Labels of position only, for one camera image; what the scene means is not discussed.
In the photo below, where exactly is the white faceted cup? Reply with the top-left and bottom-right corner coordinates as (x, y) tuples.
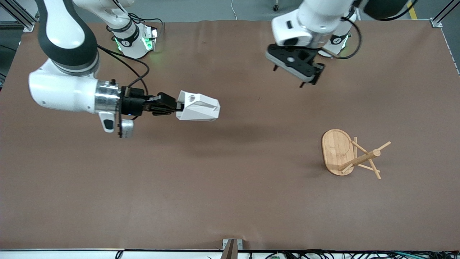
(176, 90), (221, 122)

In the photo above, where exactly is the wooden cup rack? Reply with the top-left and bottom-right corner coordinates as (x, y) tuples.
(321, 129), (391, 180)

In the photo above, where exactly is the brown table cover sheet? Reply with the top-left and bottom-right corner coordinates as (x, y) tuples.
(0, 20), (460, 251)

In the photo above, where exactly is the white table edge strip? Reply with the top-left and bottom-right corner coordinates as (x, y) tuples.
(0, 249), (460, 259)

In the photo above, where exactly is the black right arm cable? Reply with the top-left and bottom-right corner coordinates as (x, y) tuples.
(96, 44), (150, 96)

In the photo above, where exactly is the aluminium frame post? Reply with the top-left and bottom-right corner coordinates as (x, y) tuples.
(0, 0), (36, 32)
(430, 0), (460, 28)

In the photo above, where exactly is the grey metal bracket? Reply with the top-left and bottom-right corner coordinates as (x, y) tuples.
(220, 239), (243, 259)

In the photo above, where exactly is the black cable bundle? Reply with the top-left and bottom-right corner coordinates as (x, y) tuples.
(264, 249), (460, 259)

